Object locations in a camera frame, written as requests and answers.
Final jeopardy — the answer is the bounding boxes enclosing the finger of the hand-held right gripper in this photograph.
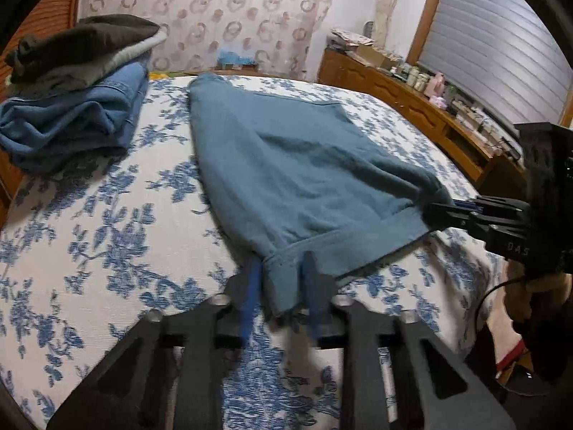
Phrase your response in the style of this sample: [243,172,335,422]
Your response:
[427,216,493,243]
[423,196,531,220]

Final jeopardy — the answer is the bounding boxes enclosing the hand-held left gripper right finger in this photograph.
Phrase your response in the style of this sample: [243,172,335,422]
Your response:
[301,251,517,430]

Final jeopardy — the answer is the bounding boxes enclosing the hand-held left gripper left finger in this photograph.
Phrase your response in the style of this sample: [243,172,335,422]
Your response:
[45,257,261,430]

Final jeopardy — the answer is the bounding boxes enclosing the blue-grey sweatshirt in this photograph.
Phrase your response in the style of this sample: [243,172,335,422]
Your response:
[188,73,454,317]

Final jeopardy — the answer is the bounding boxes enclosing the person's right hand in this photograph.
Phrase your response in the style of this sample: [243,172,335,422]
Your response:
[504,262,573,324]

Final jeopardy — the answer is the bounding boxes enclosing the pink garment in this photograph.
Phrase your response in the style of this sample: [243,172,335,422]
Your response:
[486,293,531,370]

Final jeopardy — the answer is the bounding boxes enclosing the wooden cabinet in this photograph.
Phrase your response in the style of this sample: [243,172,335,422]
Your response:
[318,48,527,189]

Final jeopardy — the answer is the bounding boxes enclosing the row of small bottles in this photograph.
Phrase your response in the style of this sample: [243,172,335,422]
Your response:
[389,60,431,93]

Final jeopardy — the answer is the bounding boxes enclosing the blue floral white blanket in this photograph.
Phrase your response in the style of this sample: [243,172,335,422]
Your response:
[0,74,506,430]

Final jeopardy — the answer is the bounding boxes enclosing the grey window blind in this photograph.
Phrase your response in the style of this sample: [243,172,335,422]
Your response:
[416,0,573,127]

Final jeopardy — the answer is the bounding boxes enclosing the cardboard box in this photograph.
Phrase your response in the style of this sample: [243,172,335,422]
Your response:
[358,45,395,71]

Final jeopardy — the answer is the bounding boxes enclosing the stack of patterned papers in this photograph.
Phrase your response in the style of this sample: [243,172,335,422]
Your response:
[329,28,375,50]

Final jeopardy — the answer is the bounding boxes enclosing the beige corner curtain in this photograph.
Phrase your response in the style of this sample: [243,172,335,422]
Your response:
[374,0,411,53]

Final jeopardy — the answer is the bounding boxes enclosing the colourful flower bedsheet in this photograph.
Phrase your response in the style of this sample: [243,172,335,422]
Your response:
[148,69,202,80]

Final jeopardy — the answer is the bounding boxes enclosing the folded blue jeans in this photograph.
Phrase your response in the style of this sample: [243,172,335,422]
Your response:
[0,56,151,173]

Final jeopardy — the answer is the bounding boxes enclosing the folded grey garment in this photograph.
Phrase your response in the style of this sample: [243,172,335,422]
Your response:
[9,31,169,97]

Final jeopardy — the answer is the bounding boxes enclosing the folded dark olive garment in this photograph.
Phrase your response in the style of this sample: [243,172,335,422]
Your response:
[5,14,162,85]

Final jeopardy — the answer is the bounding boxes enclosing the black cable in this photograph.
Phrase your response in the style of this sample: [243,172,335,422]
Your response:
[472,278,533,350]

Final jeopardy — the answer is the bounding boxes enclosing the ring patterned curtain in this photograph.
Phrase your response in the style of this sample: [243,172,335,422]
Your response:
[74,0,336,84]

